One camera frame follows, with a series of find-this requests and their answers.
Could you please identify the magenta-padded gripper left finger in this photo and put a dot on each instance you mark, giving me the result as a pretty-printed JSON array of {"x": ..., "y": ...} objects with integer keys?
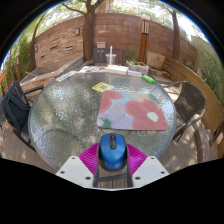
[{"x": 75, "y": 170}]

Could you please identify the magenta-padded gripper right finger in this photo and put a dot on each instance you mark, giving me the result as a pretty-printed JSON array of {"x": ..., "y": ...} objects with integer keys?
[{"x": 150, "y": 170}]

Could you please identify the blue computer mouse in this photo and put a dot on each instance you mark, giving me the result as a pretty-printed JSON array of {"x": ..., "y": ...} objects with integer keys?
[{"x": 112, "y": 153}]

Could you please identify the floral mouse pad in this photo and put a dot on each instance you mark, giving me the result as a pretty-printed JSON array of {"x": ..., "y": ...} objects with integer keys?
[{"x": 133, "y": 111}]

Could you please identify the brown wicker chair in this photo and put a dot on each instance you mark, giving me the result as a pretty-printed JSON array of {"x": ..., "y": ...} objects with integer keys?
[{"x": 190, "y": 100}]

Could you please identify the black metal chair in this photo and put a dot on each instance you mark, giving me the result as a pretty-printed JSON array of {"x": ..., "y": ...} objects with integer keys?
[{"x": 15, "y": 111}]

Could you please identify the yellow card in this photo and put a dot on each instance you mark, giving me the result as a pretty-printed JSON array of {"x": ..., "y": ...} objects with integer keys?
[{"x": 102, "y": 87}]

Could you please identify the green bottle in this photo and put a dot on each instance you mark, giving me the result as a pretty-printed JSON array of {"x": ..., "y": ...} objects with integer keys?
[{"x": 148, "y": 79}]

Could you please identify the white patterned strip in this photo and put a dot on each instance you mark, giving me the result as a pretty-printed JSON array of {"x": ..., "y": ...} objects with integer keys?
[{"x": 66, "y": 76}]

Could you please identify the curved wooden bench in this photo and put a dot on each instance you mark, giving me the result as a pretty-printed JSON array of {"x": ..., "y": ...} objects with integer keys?
[{"x": 200, "y": 86}]

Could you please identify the small blue-grey book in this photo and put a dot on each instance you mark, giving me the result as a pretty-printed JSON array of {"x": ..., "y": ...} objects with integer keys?
[{"x": 134, "y": 73}]

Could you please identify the colourful picture booklet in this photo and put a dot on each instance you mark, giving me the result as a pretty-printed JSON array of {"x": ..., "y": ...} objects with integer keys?
[{"x": 91, "y": 69}]

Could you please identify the white planter box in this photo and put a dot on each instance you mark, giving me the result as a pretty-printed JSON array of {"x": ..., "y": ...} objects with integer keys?
[{"x": 139, "y": 67}]

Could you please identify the cream white book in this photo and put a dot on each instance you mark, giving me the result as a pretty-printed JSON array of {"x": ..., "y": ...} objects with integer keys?
[{"x": 116, "y": 69}]

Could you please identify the beige stone slab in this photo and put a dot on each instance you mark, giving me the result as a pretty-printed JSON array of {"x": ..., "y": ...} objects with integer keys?
[{"x": 155, "y": 60}]

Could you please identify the clear plastic cup with straw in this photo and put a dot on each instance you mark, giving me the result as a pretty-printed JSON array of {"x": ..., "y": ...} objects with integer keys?
[{"x": 110, "y": 58}]

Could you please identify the dark wooden slatted chair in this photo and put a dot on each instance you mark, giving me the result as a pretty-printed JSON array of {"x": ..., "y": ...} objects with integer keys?
[{"x": 99, "y": 55}]

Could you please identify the slim tree trunk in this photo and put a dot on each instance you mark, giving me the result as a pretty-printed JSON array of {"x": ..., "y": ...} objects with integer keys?
[{"x": 176, "y": 36}]

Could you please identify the forked tree trunk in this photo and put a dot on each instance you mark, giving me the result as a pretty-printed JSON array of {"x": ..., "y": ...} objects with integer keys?
[{"x": 88, "y": 33}]

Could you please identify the wooden garden lamp post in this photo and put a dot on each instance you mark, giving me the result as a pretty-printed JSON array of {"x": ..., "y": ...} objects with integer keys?
[{"x": 144, "y": 40}]

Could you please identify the black wall lamp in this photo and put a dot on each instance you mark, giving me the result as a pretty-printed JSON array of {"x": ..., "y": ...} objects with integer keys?
[{"x": 78, "y": 31}]

